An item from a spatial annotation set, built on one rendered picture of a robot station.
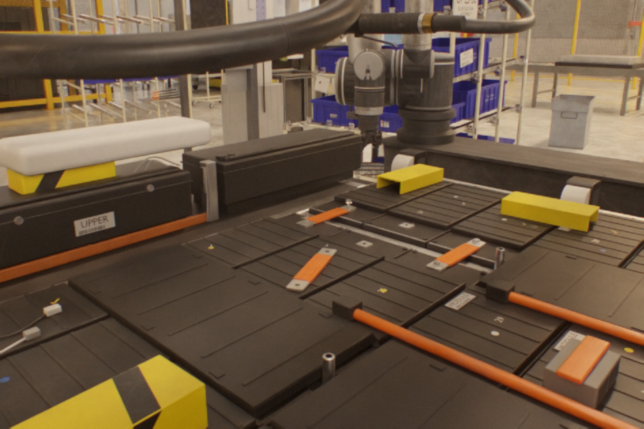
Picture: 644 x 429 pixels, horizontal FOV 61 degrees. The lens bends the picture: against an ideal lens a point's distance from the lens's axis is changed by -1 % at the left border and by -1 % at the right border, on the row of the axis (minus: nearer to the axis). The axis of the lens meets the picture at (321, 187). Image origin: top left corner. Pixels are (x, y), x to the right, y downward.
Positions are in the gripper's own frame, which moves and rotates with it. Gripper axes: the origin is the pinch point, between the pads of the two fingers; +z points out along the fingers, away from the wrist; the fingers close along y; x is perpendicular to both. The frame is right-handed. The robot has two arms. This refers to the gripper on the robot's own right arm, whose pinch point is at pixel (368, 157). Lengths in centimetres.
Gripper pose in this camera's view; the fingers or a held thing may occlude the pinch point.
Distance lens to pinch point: 206.1
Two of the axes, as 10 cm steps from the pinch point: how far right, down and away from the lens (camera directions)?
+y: 6.7, -2.0, 7.1
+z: 0.0, 9.6, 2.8
